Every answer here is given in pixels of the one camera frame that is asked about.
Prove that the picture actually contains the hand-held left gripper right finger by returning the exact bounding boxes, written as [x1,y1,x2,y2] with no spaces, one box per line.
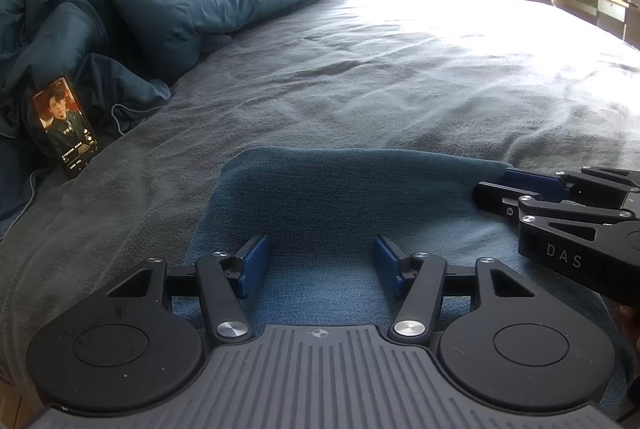
[371,234,537,345]

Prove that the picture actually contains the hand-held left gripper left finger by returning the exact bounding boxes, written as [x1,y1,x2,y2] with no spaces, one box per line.
[106,234,272,345]

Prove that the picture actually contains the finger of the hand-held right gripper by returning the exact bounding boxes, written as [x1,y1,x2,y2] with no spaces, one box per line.
[472,181,640,241]
[500,166,640,204]

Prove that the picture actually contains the blue denim jeans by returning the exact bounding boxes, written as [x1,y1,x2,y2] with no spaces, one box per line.
[184,146,633,415]

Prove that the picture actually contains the grey fleece bed sheet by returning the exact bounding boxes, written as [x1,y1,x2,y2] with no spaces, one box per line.
[0,0,640,390]

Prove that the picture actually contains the small wooden desk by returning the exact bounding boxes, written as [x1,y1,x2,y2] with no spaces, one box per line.
[552,0,640,47]

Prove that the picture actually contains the black smartphone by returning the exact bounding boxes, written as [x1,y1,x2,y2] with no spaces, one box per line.
[31,76,99,180]

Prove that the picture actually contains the blue duvet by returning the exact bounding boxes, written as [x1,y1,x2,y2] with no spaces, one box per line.
[0,0,340,150]

